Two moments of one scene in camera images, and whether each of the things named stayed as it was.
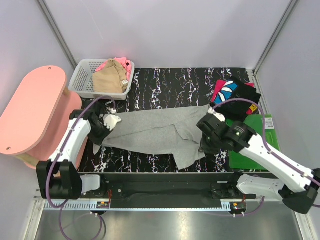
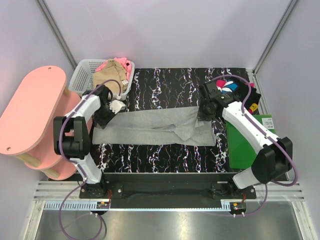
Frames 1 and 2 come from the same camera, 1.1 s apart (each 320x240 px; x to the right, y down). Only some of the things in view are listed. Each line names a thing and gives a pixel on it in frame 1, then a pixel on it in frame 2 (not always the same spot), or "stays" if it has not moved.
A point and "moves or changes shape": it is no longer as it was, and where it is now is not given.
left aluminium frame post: (58, 33) stays
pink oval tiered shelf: (37, 116) stays
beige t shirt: (112, 79) stays
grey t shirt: (171, 131) moves or changes shape
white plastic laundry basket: (80, 83) stays
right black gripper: (204, 148) -> (201, 116)
